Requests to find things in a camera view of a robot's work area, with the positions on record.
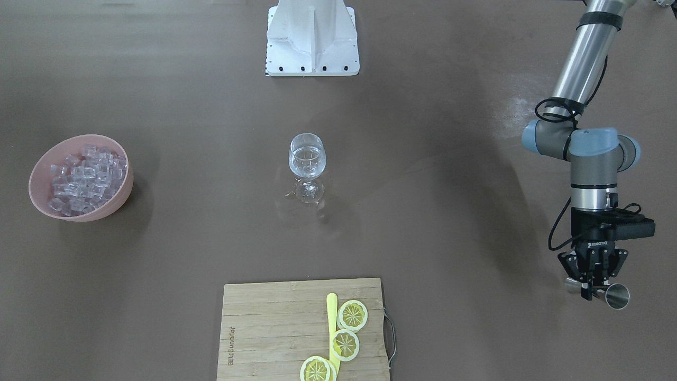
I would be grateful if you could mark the steel cocktail jigger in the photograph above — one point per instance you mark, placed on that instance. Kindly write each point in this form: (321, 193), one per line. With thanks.
(616, 296)

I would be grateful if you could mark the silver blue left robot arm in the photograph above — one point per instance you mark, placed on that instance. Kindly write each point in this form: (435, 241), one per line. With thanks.
(596, 155)

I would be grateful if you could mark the yellow plastic stick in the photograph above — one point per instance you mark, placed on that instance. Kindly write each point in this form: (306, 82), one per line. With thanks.
(332, 308)

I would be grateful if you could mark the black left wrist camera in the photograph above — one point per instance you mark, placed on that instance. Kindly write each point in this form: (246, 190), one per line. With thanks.
(628, 225)

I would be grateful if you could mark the pink bowl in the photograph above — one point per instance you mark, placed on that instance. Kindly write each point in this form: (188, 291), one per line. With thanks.
(38, 185)

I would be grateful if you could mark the yellow lemon slice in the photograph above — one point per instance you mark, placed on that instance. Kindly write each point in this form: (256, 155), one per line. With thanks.
(344, 345)
(317, 368)
(352, 315)

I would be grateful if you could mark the white camera stand column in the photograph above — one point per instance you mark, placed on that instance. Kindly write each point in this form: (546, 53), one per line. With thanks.
(312, 38)

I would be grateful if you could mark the bamboo cutting board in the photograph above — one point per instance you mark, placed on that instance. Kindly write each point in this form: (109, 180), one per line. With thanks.
(269, 329)

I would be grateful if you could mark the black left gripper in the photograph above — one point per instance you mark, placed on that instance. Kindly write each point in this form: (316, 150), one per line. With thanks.
(593, 246)

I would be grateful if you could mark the clear wine glass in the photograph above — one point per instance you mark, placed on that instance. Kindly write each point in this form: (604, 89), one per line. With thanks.
(307, 160)

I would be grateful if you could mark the clear ice cubes pile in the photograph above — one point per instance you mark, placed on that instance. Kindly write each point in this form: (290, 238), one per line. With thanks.
(84, 183)

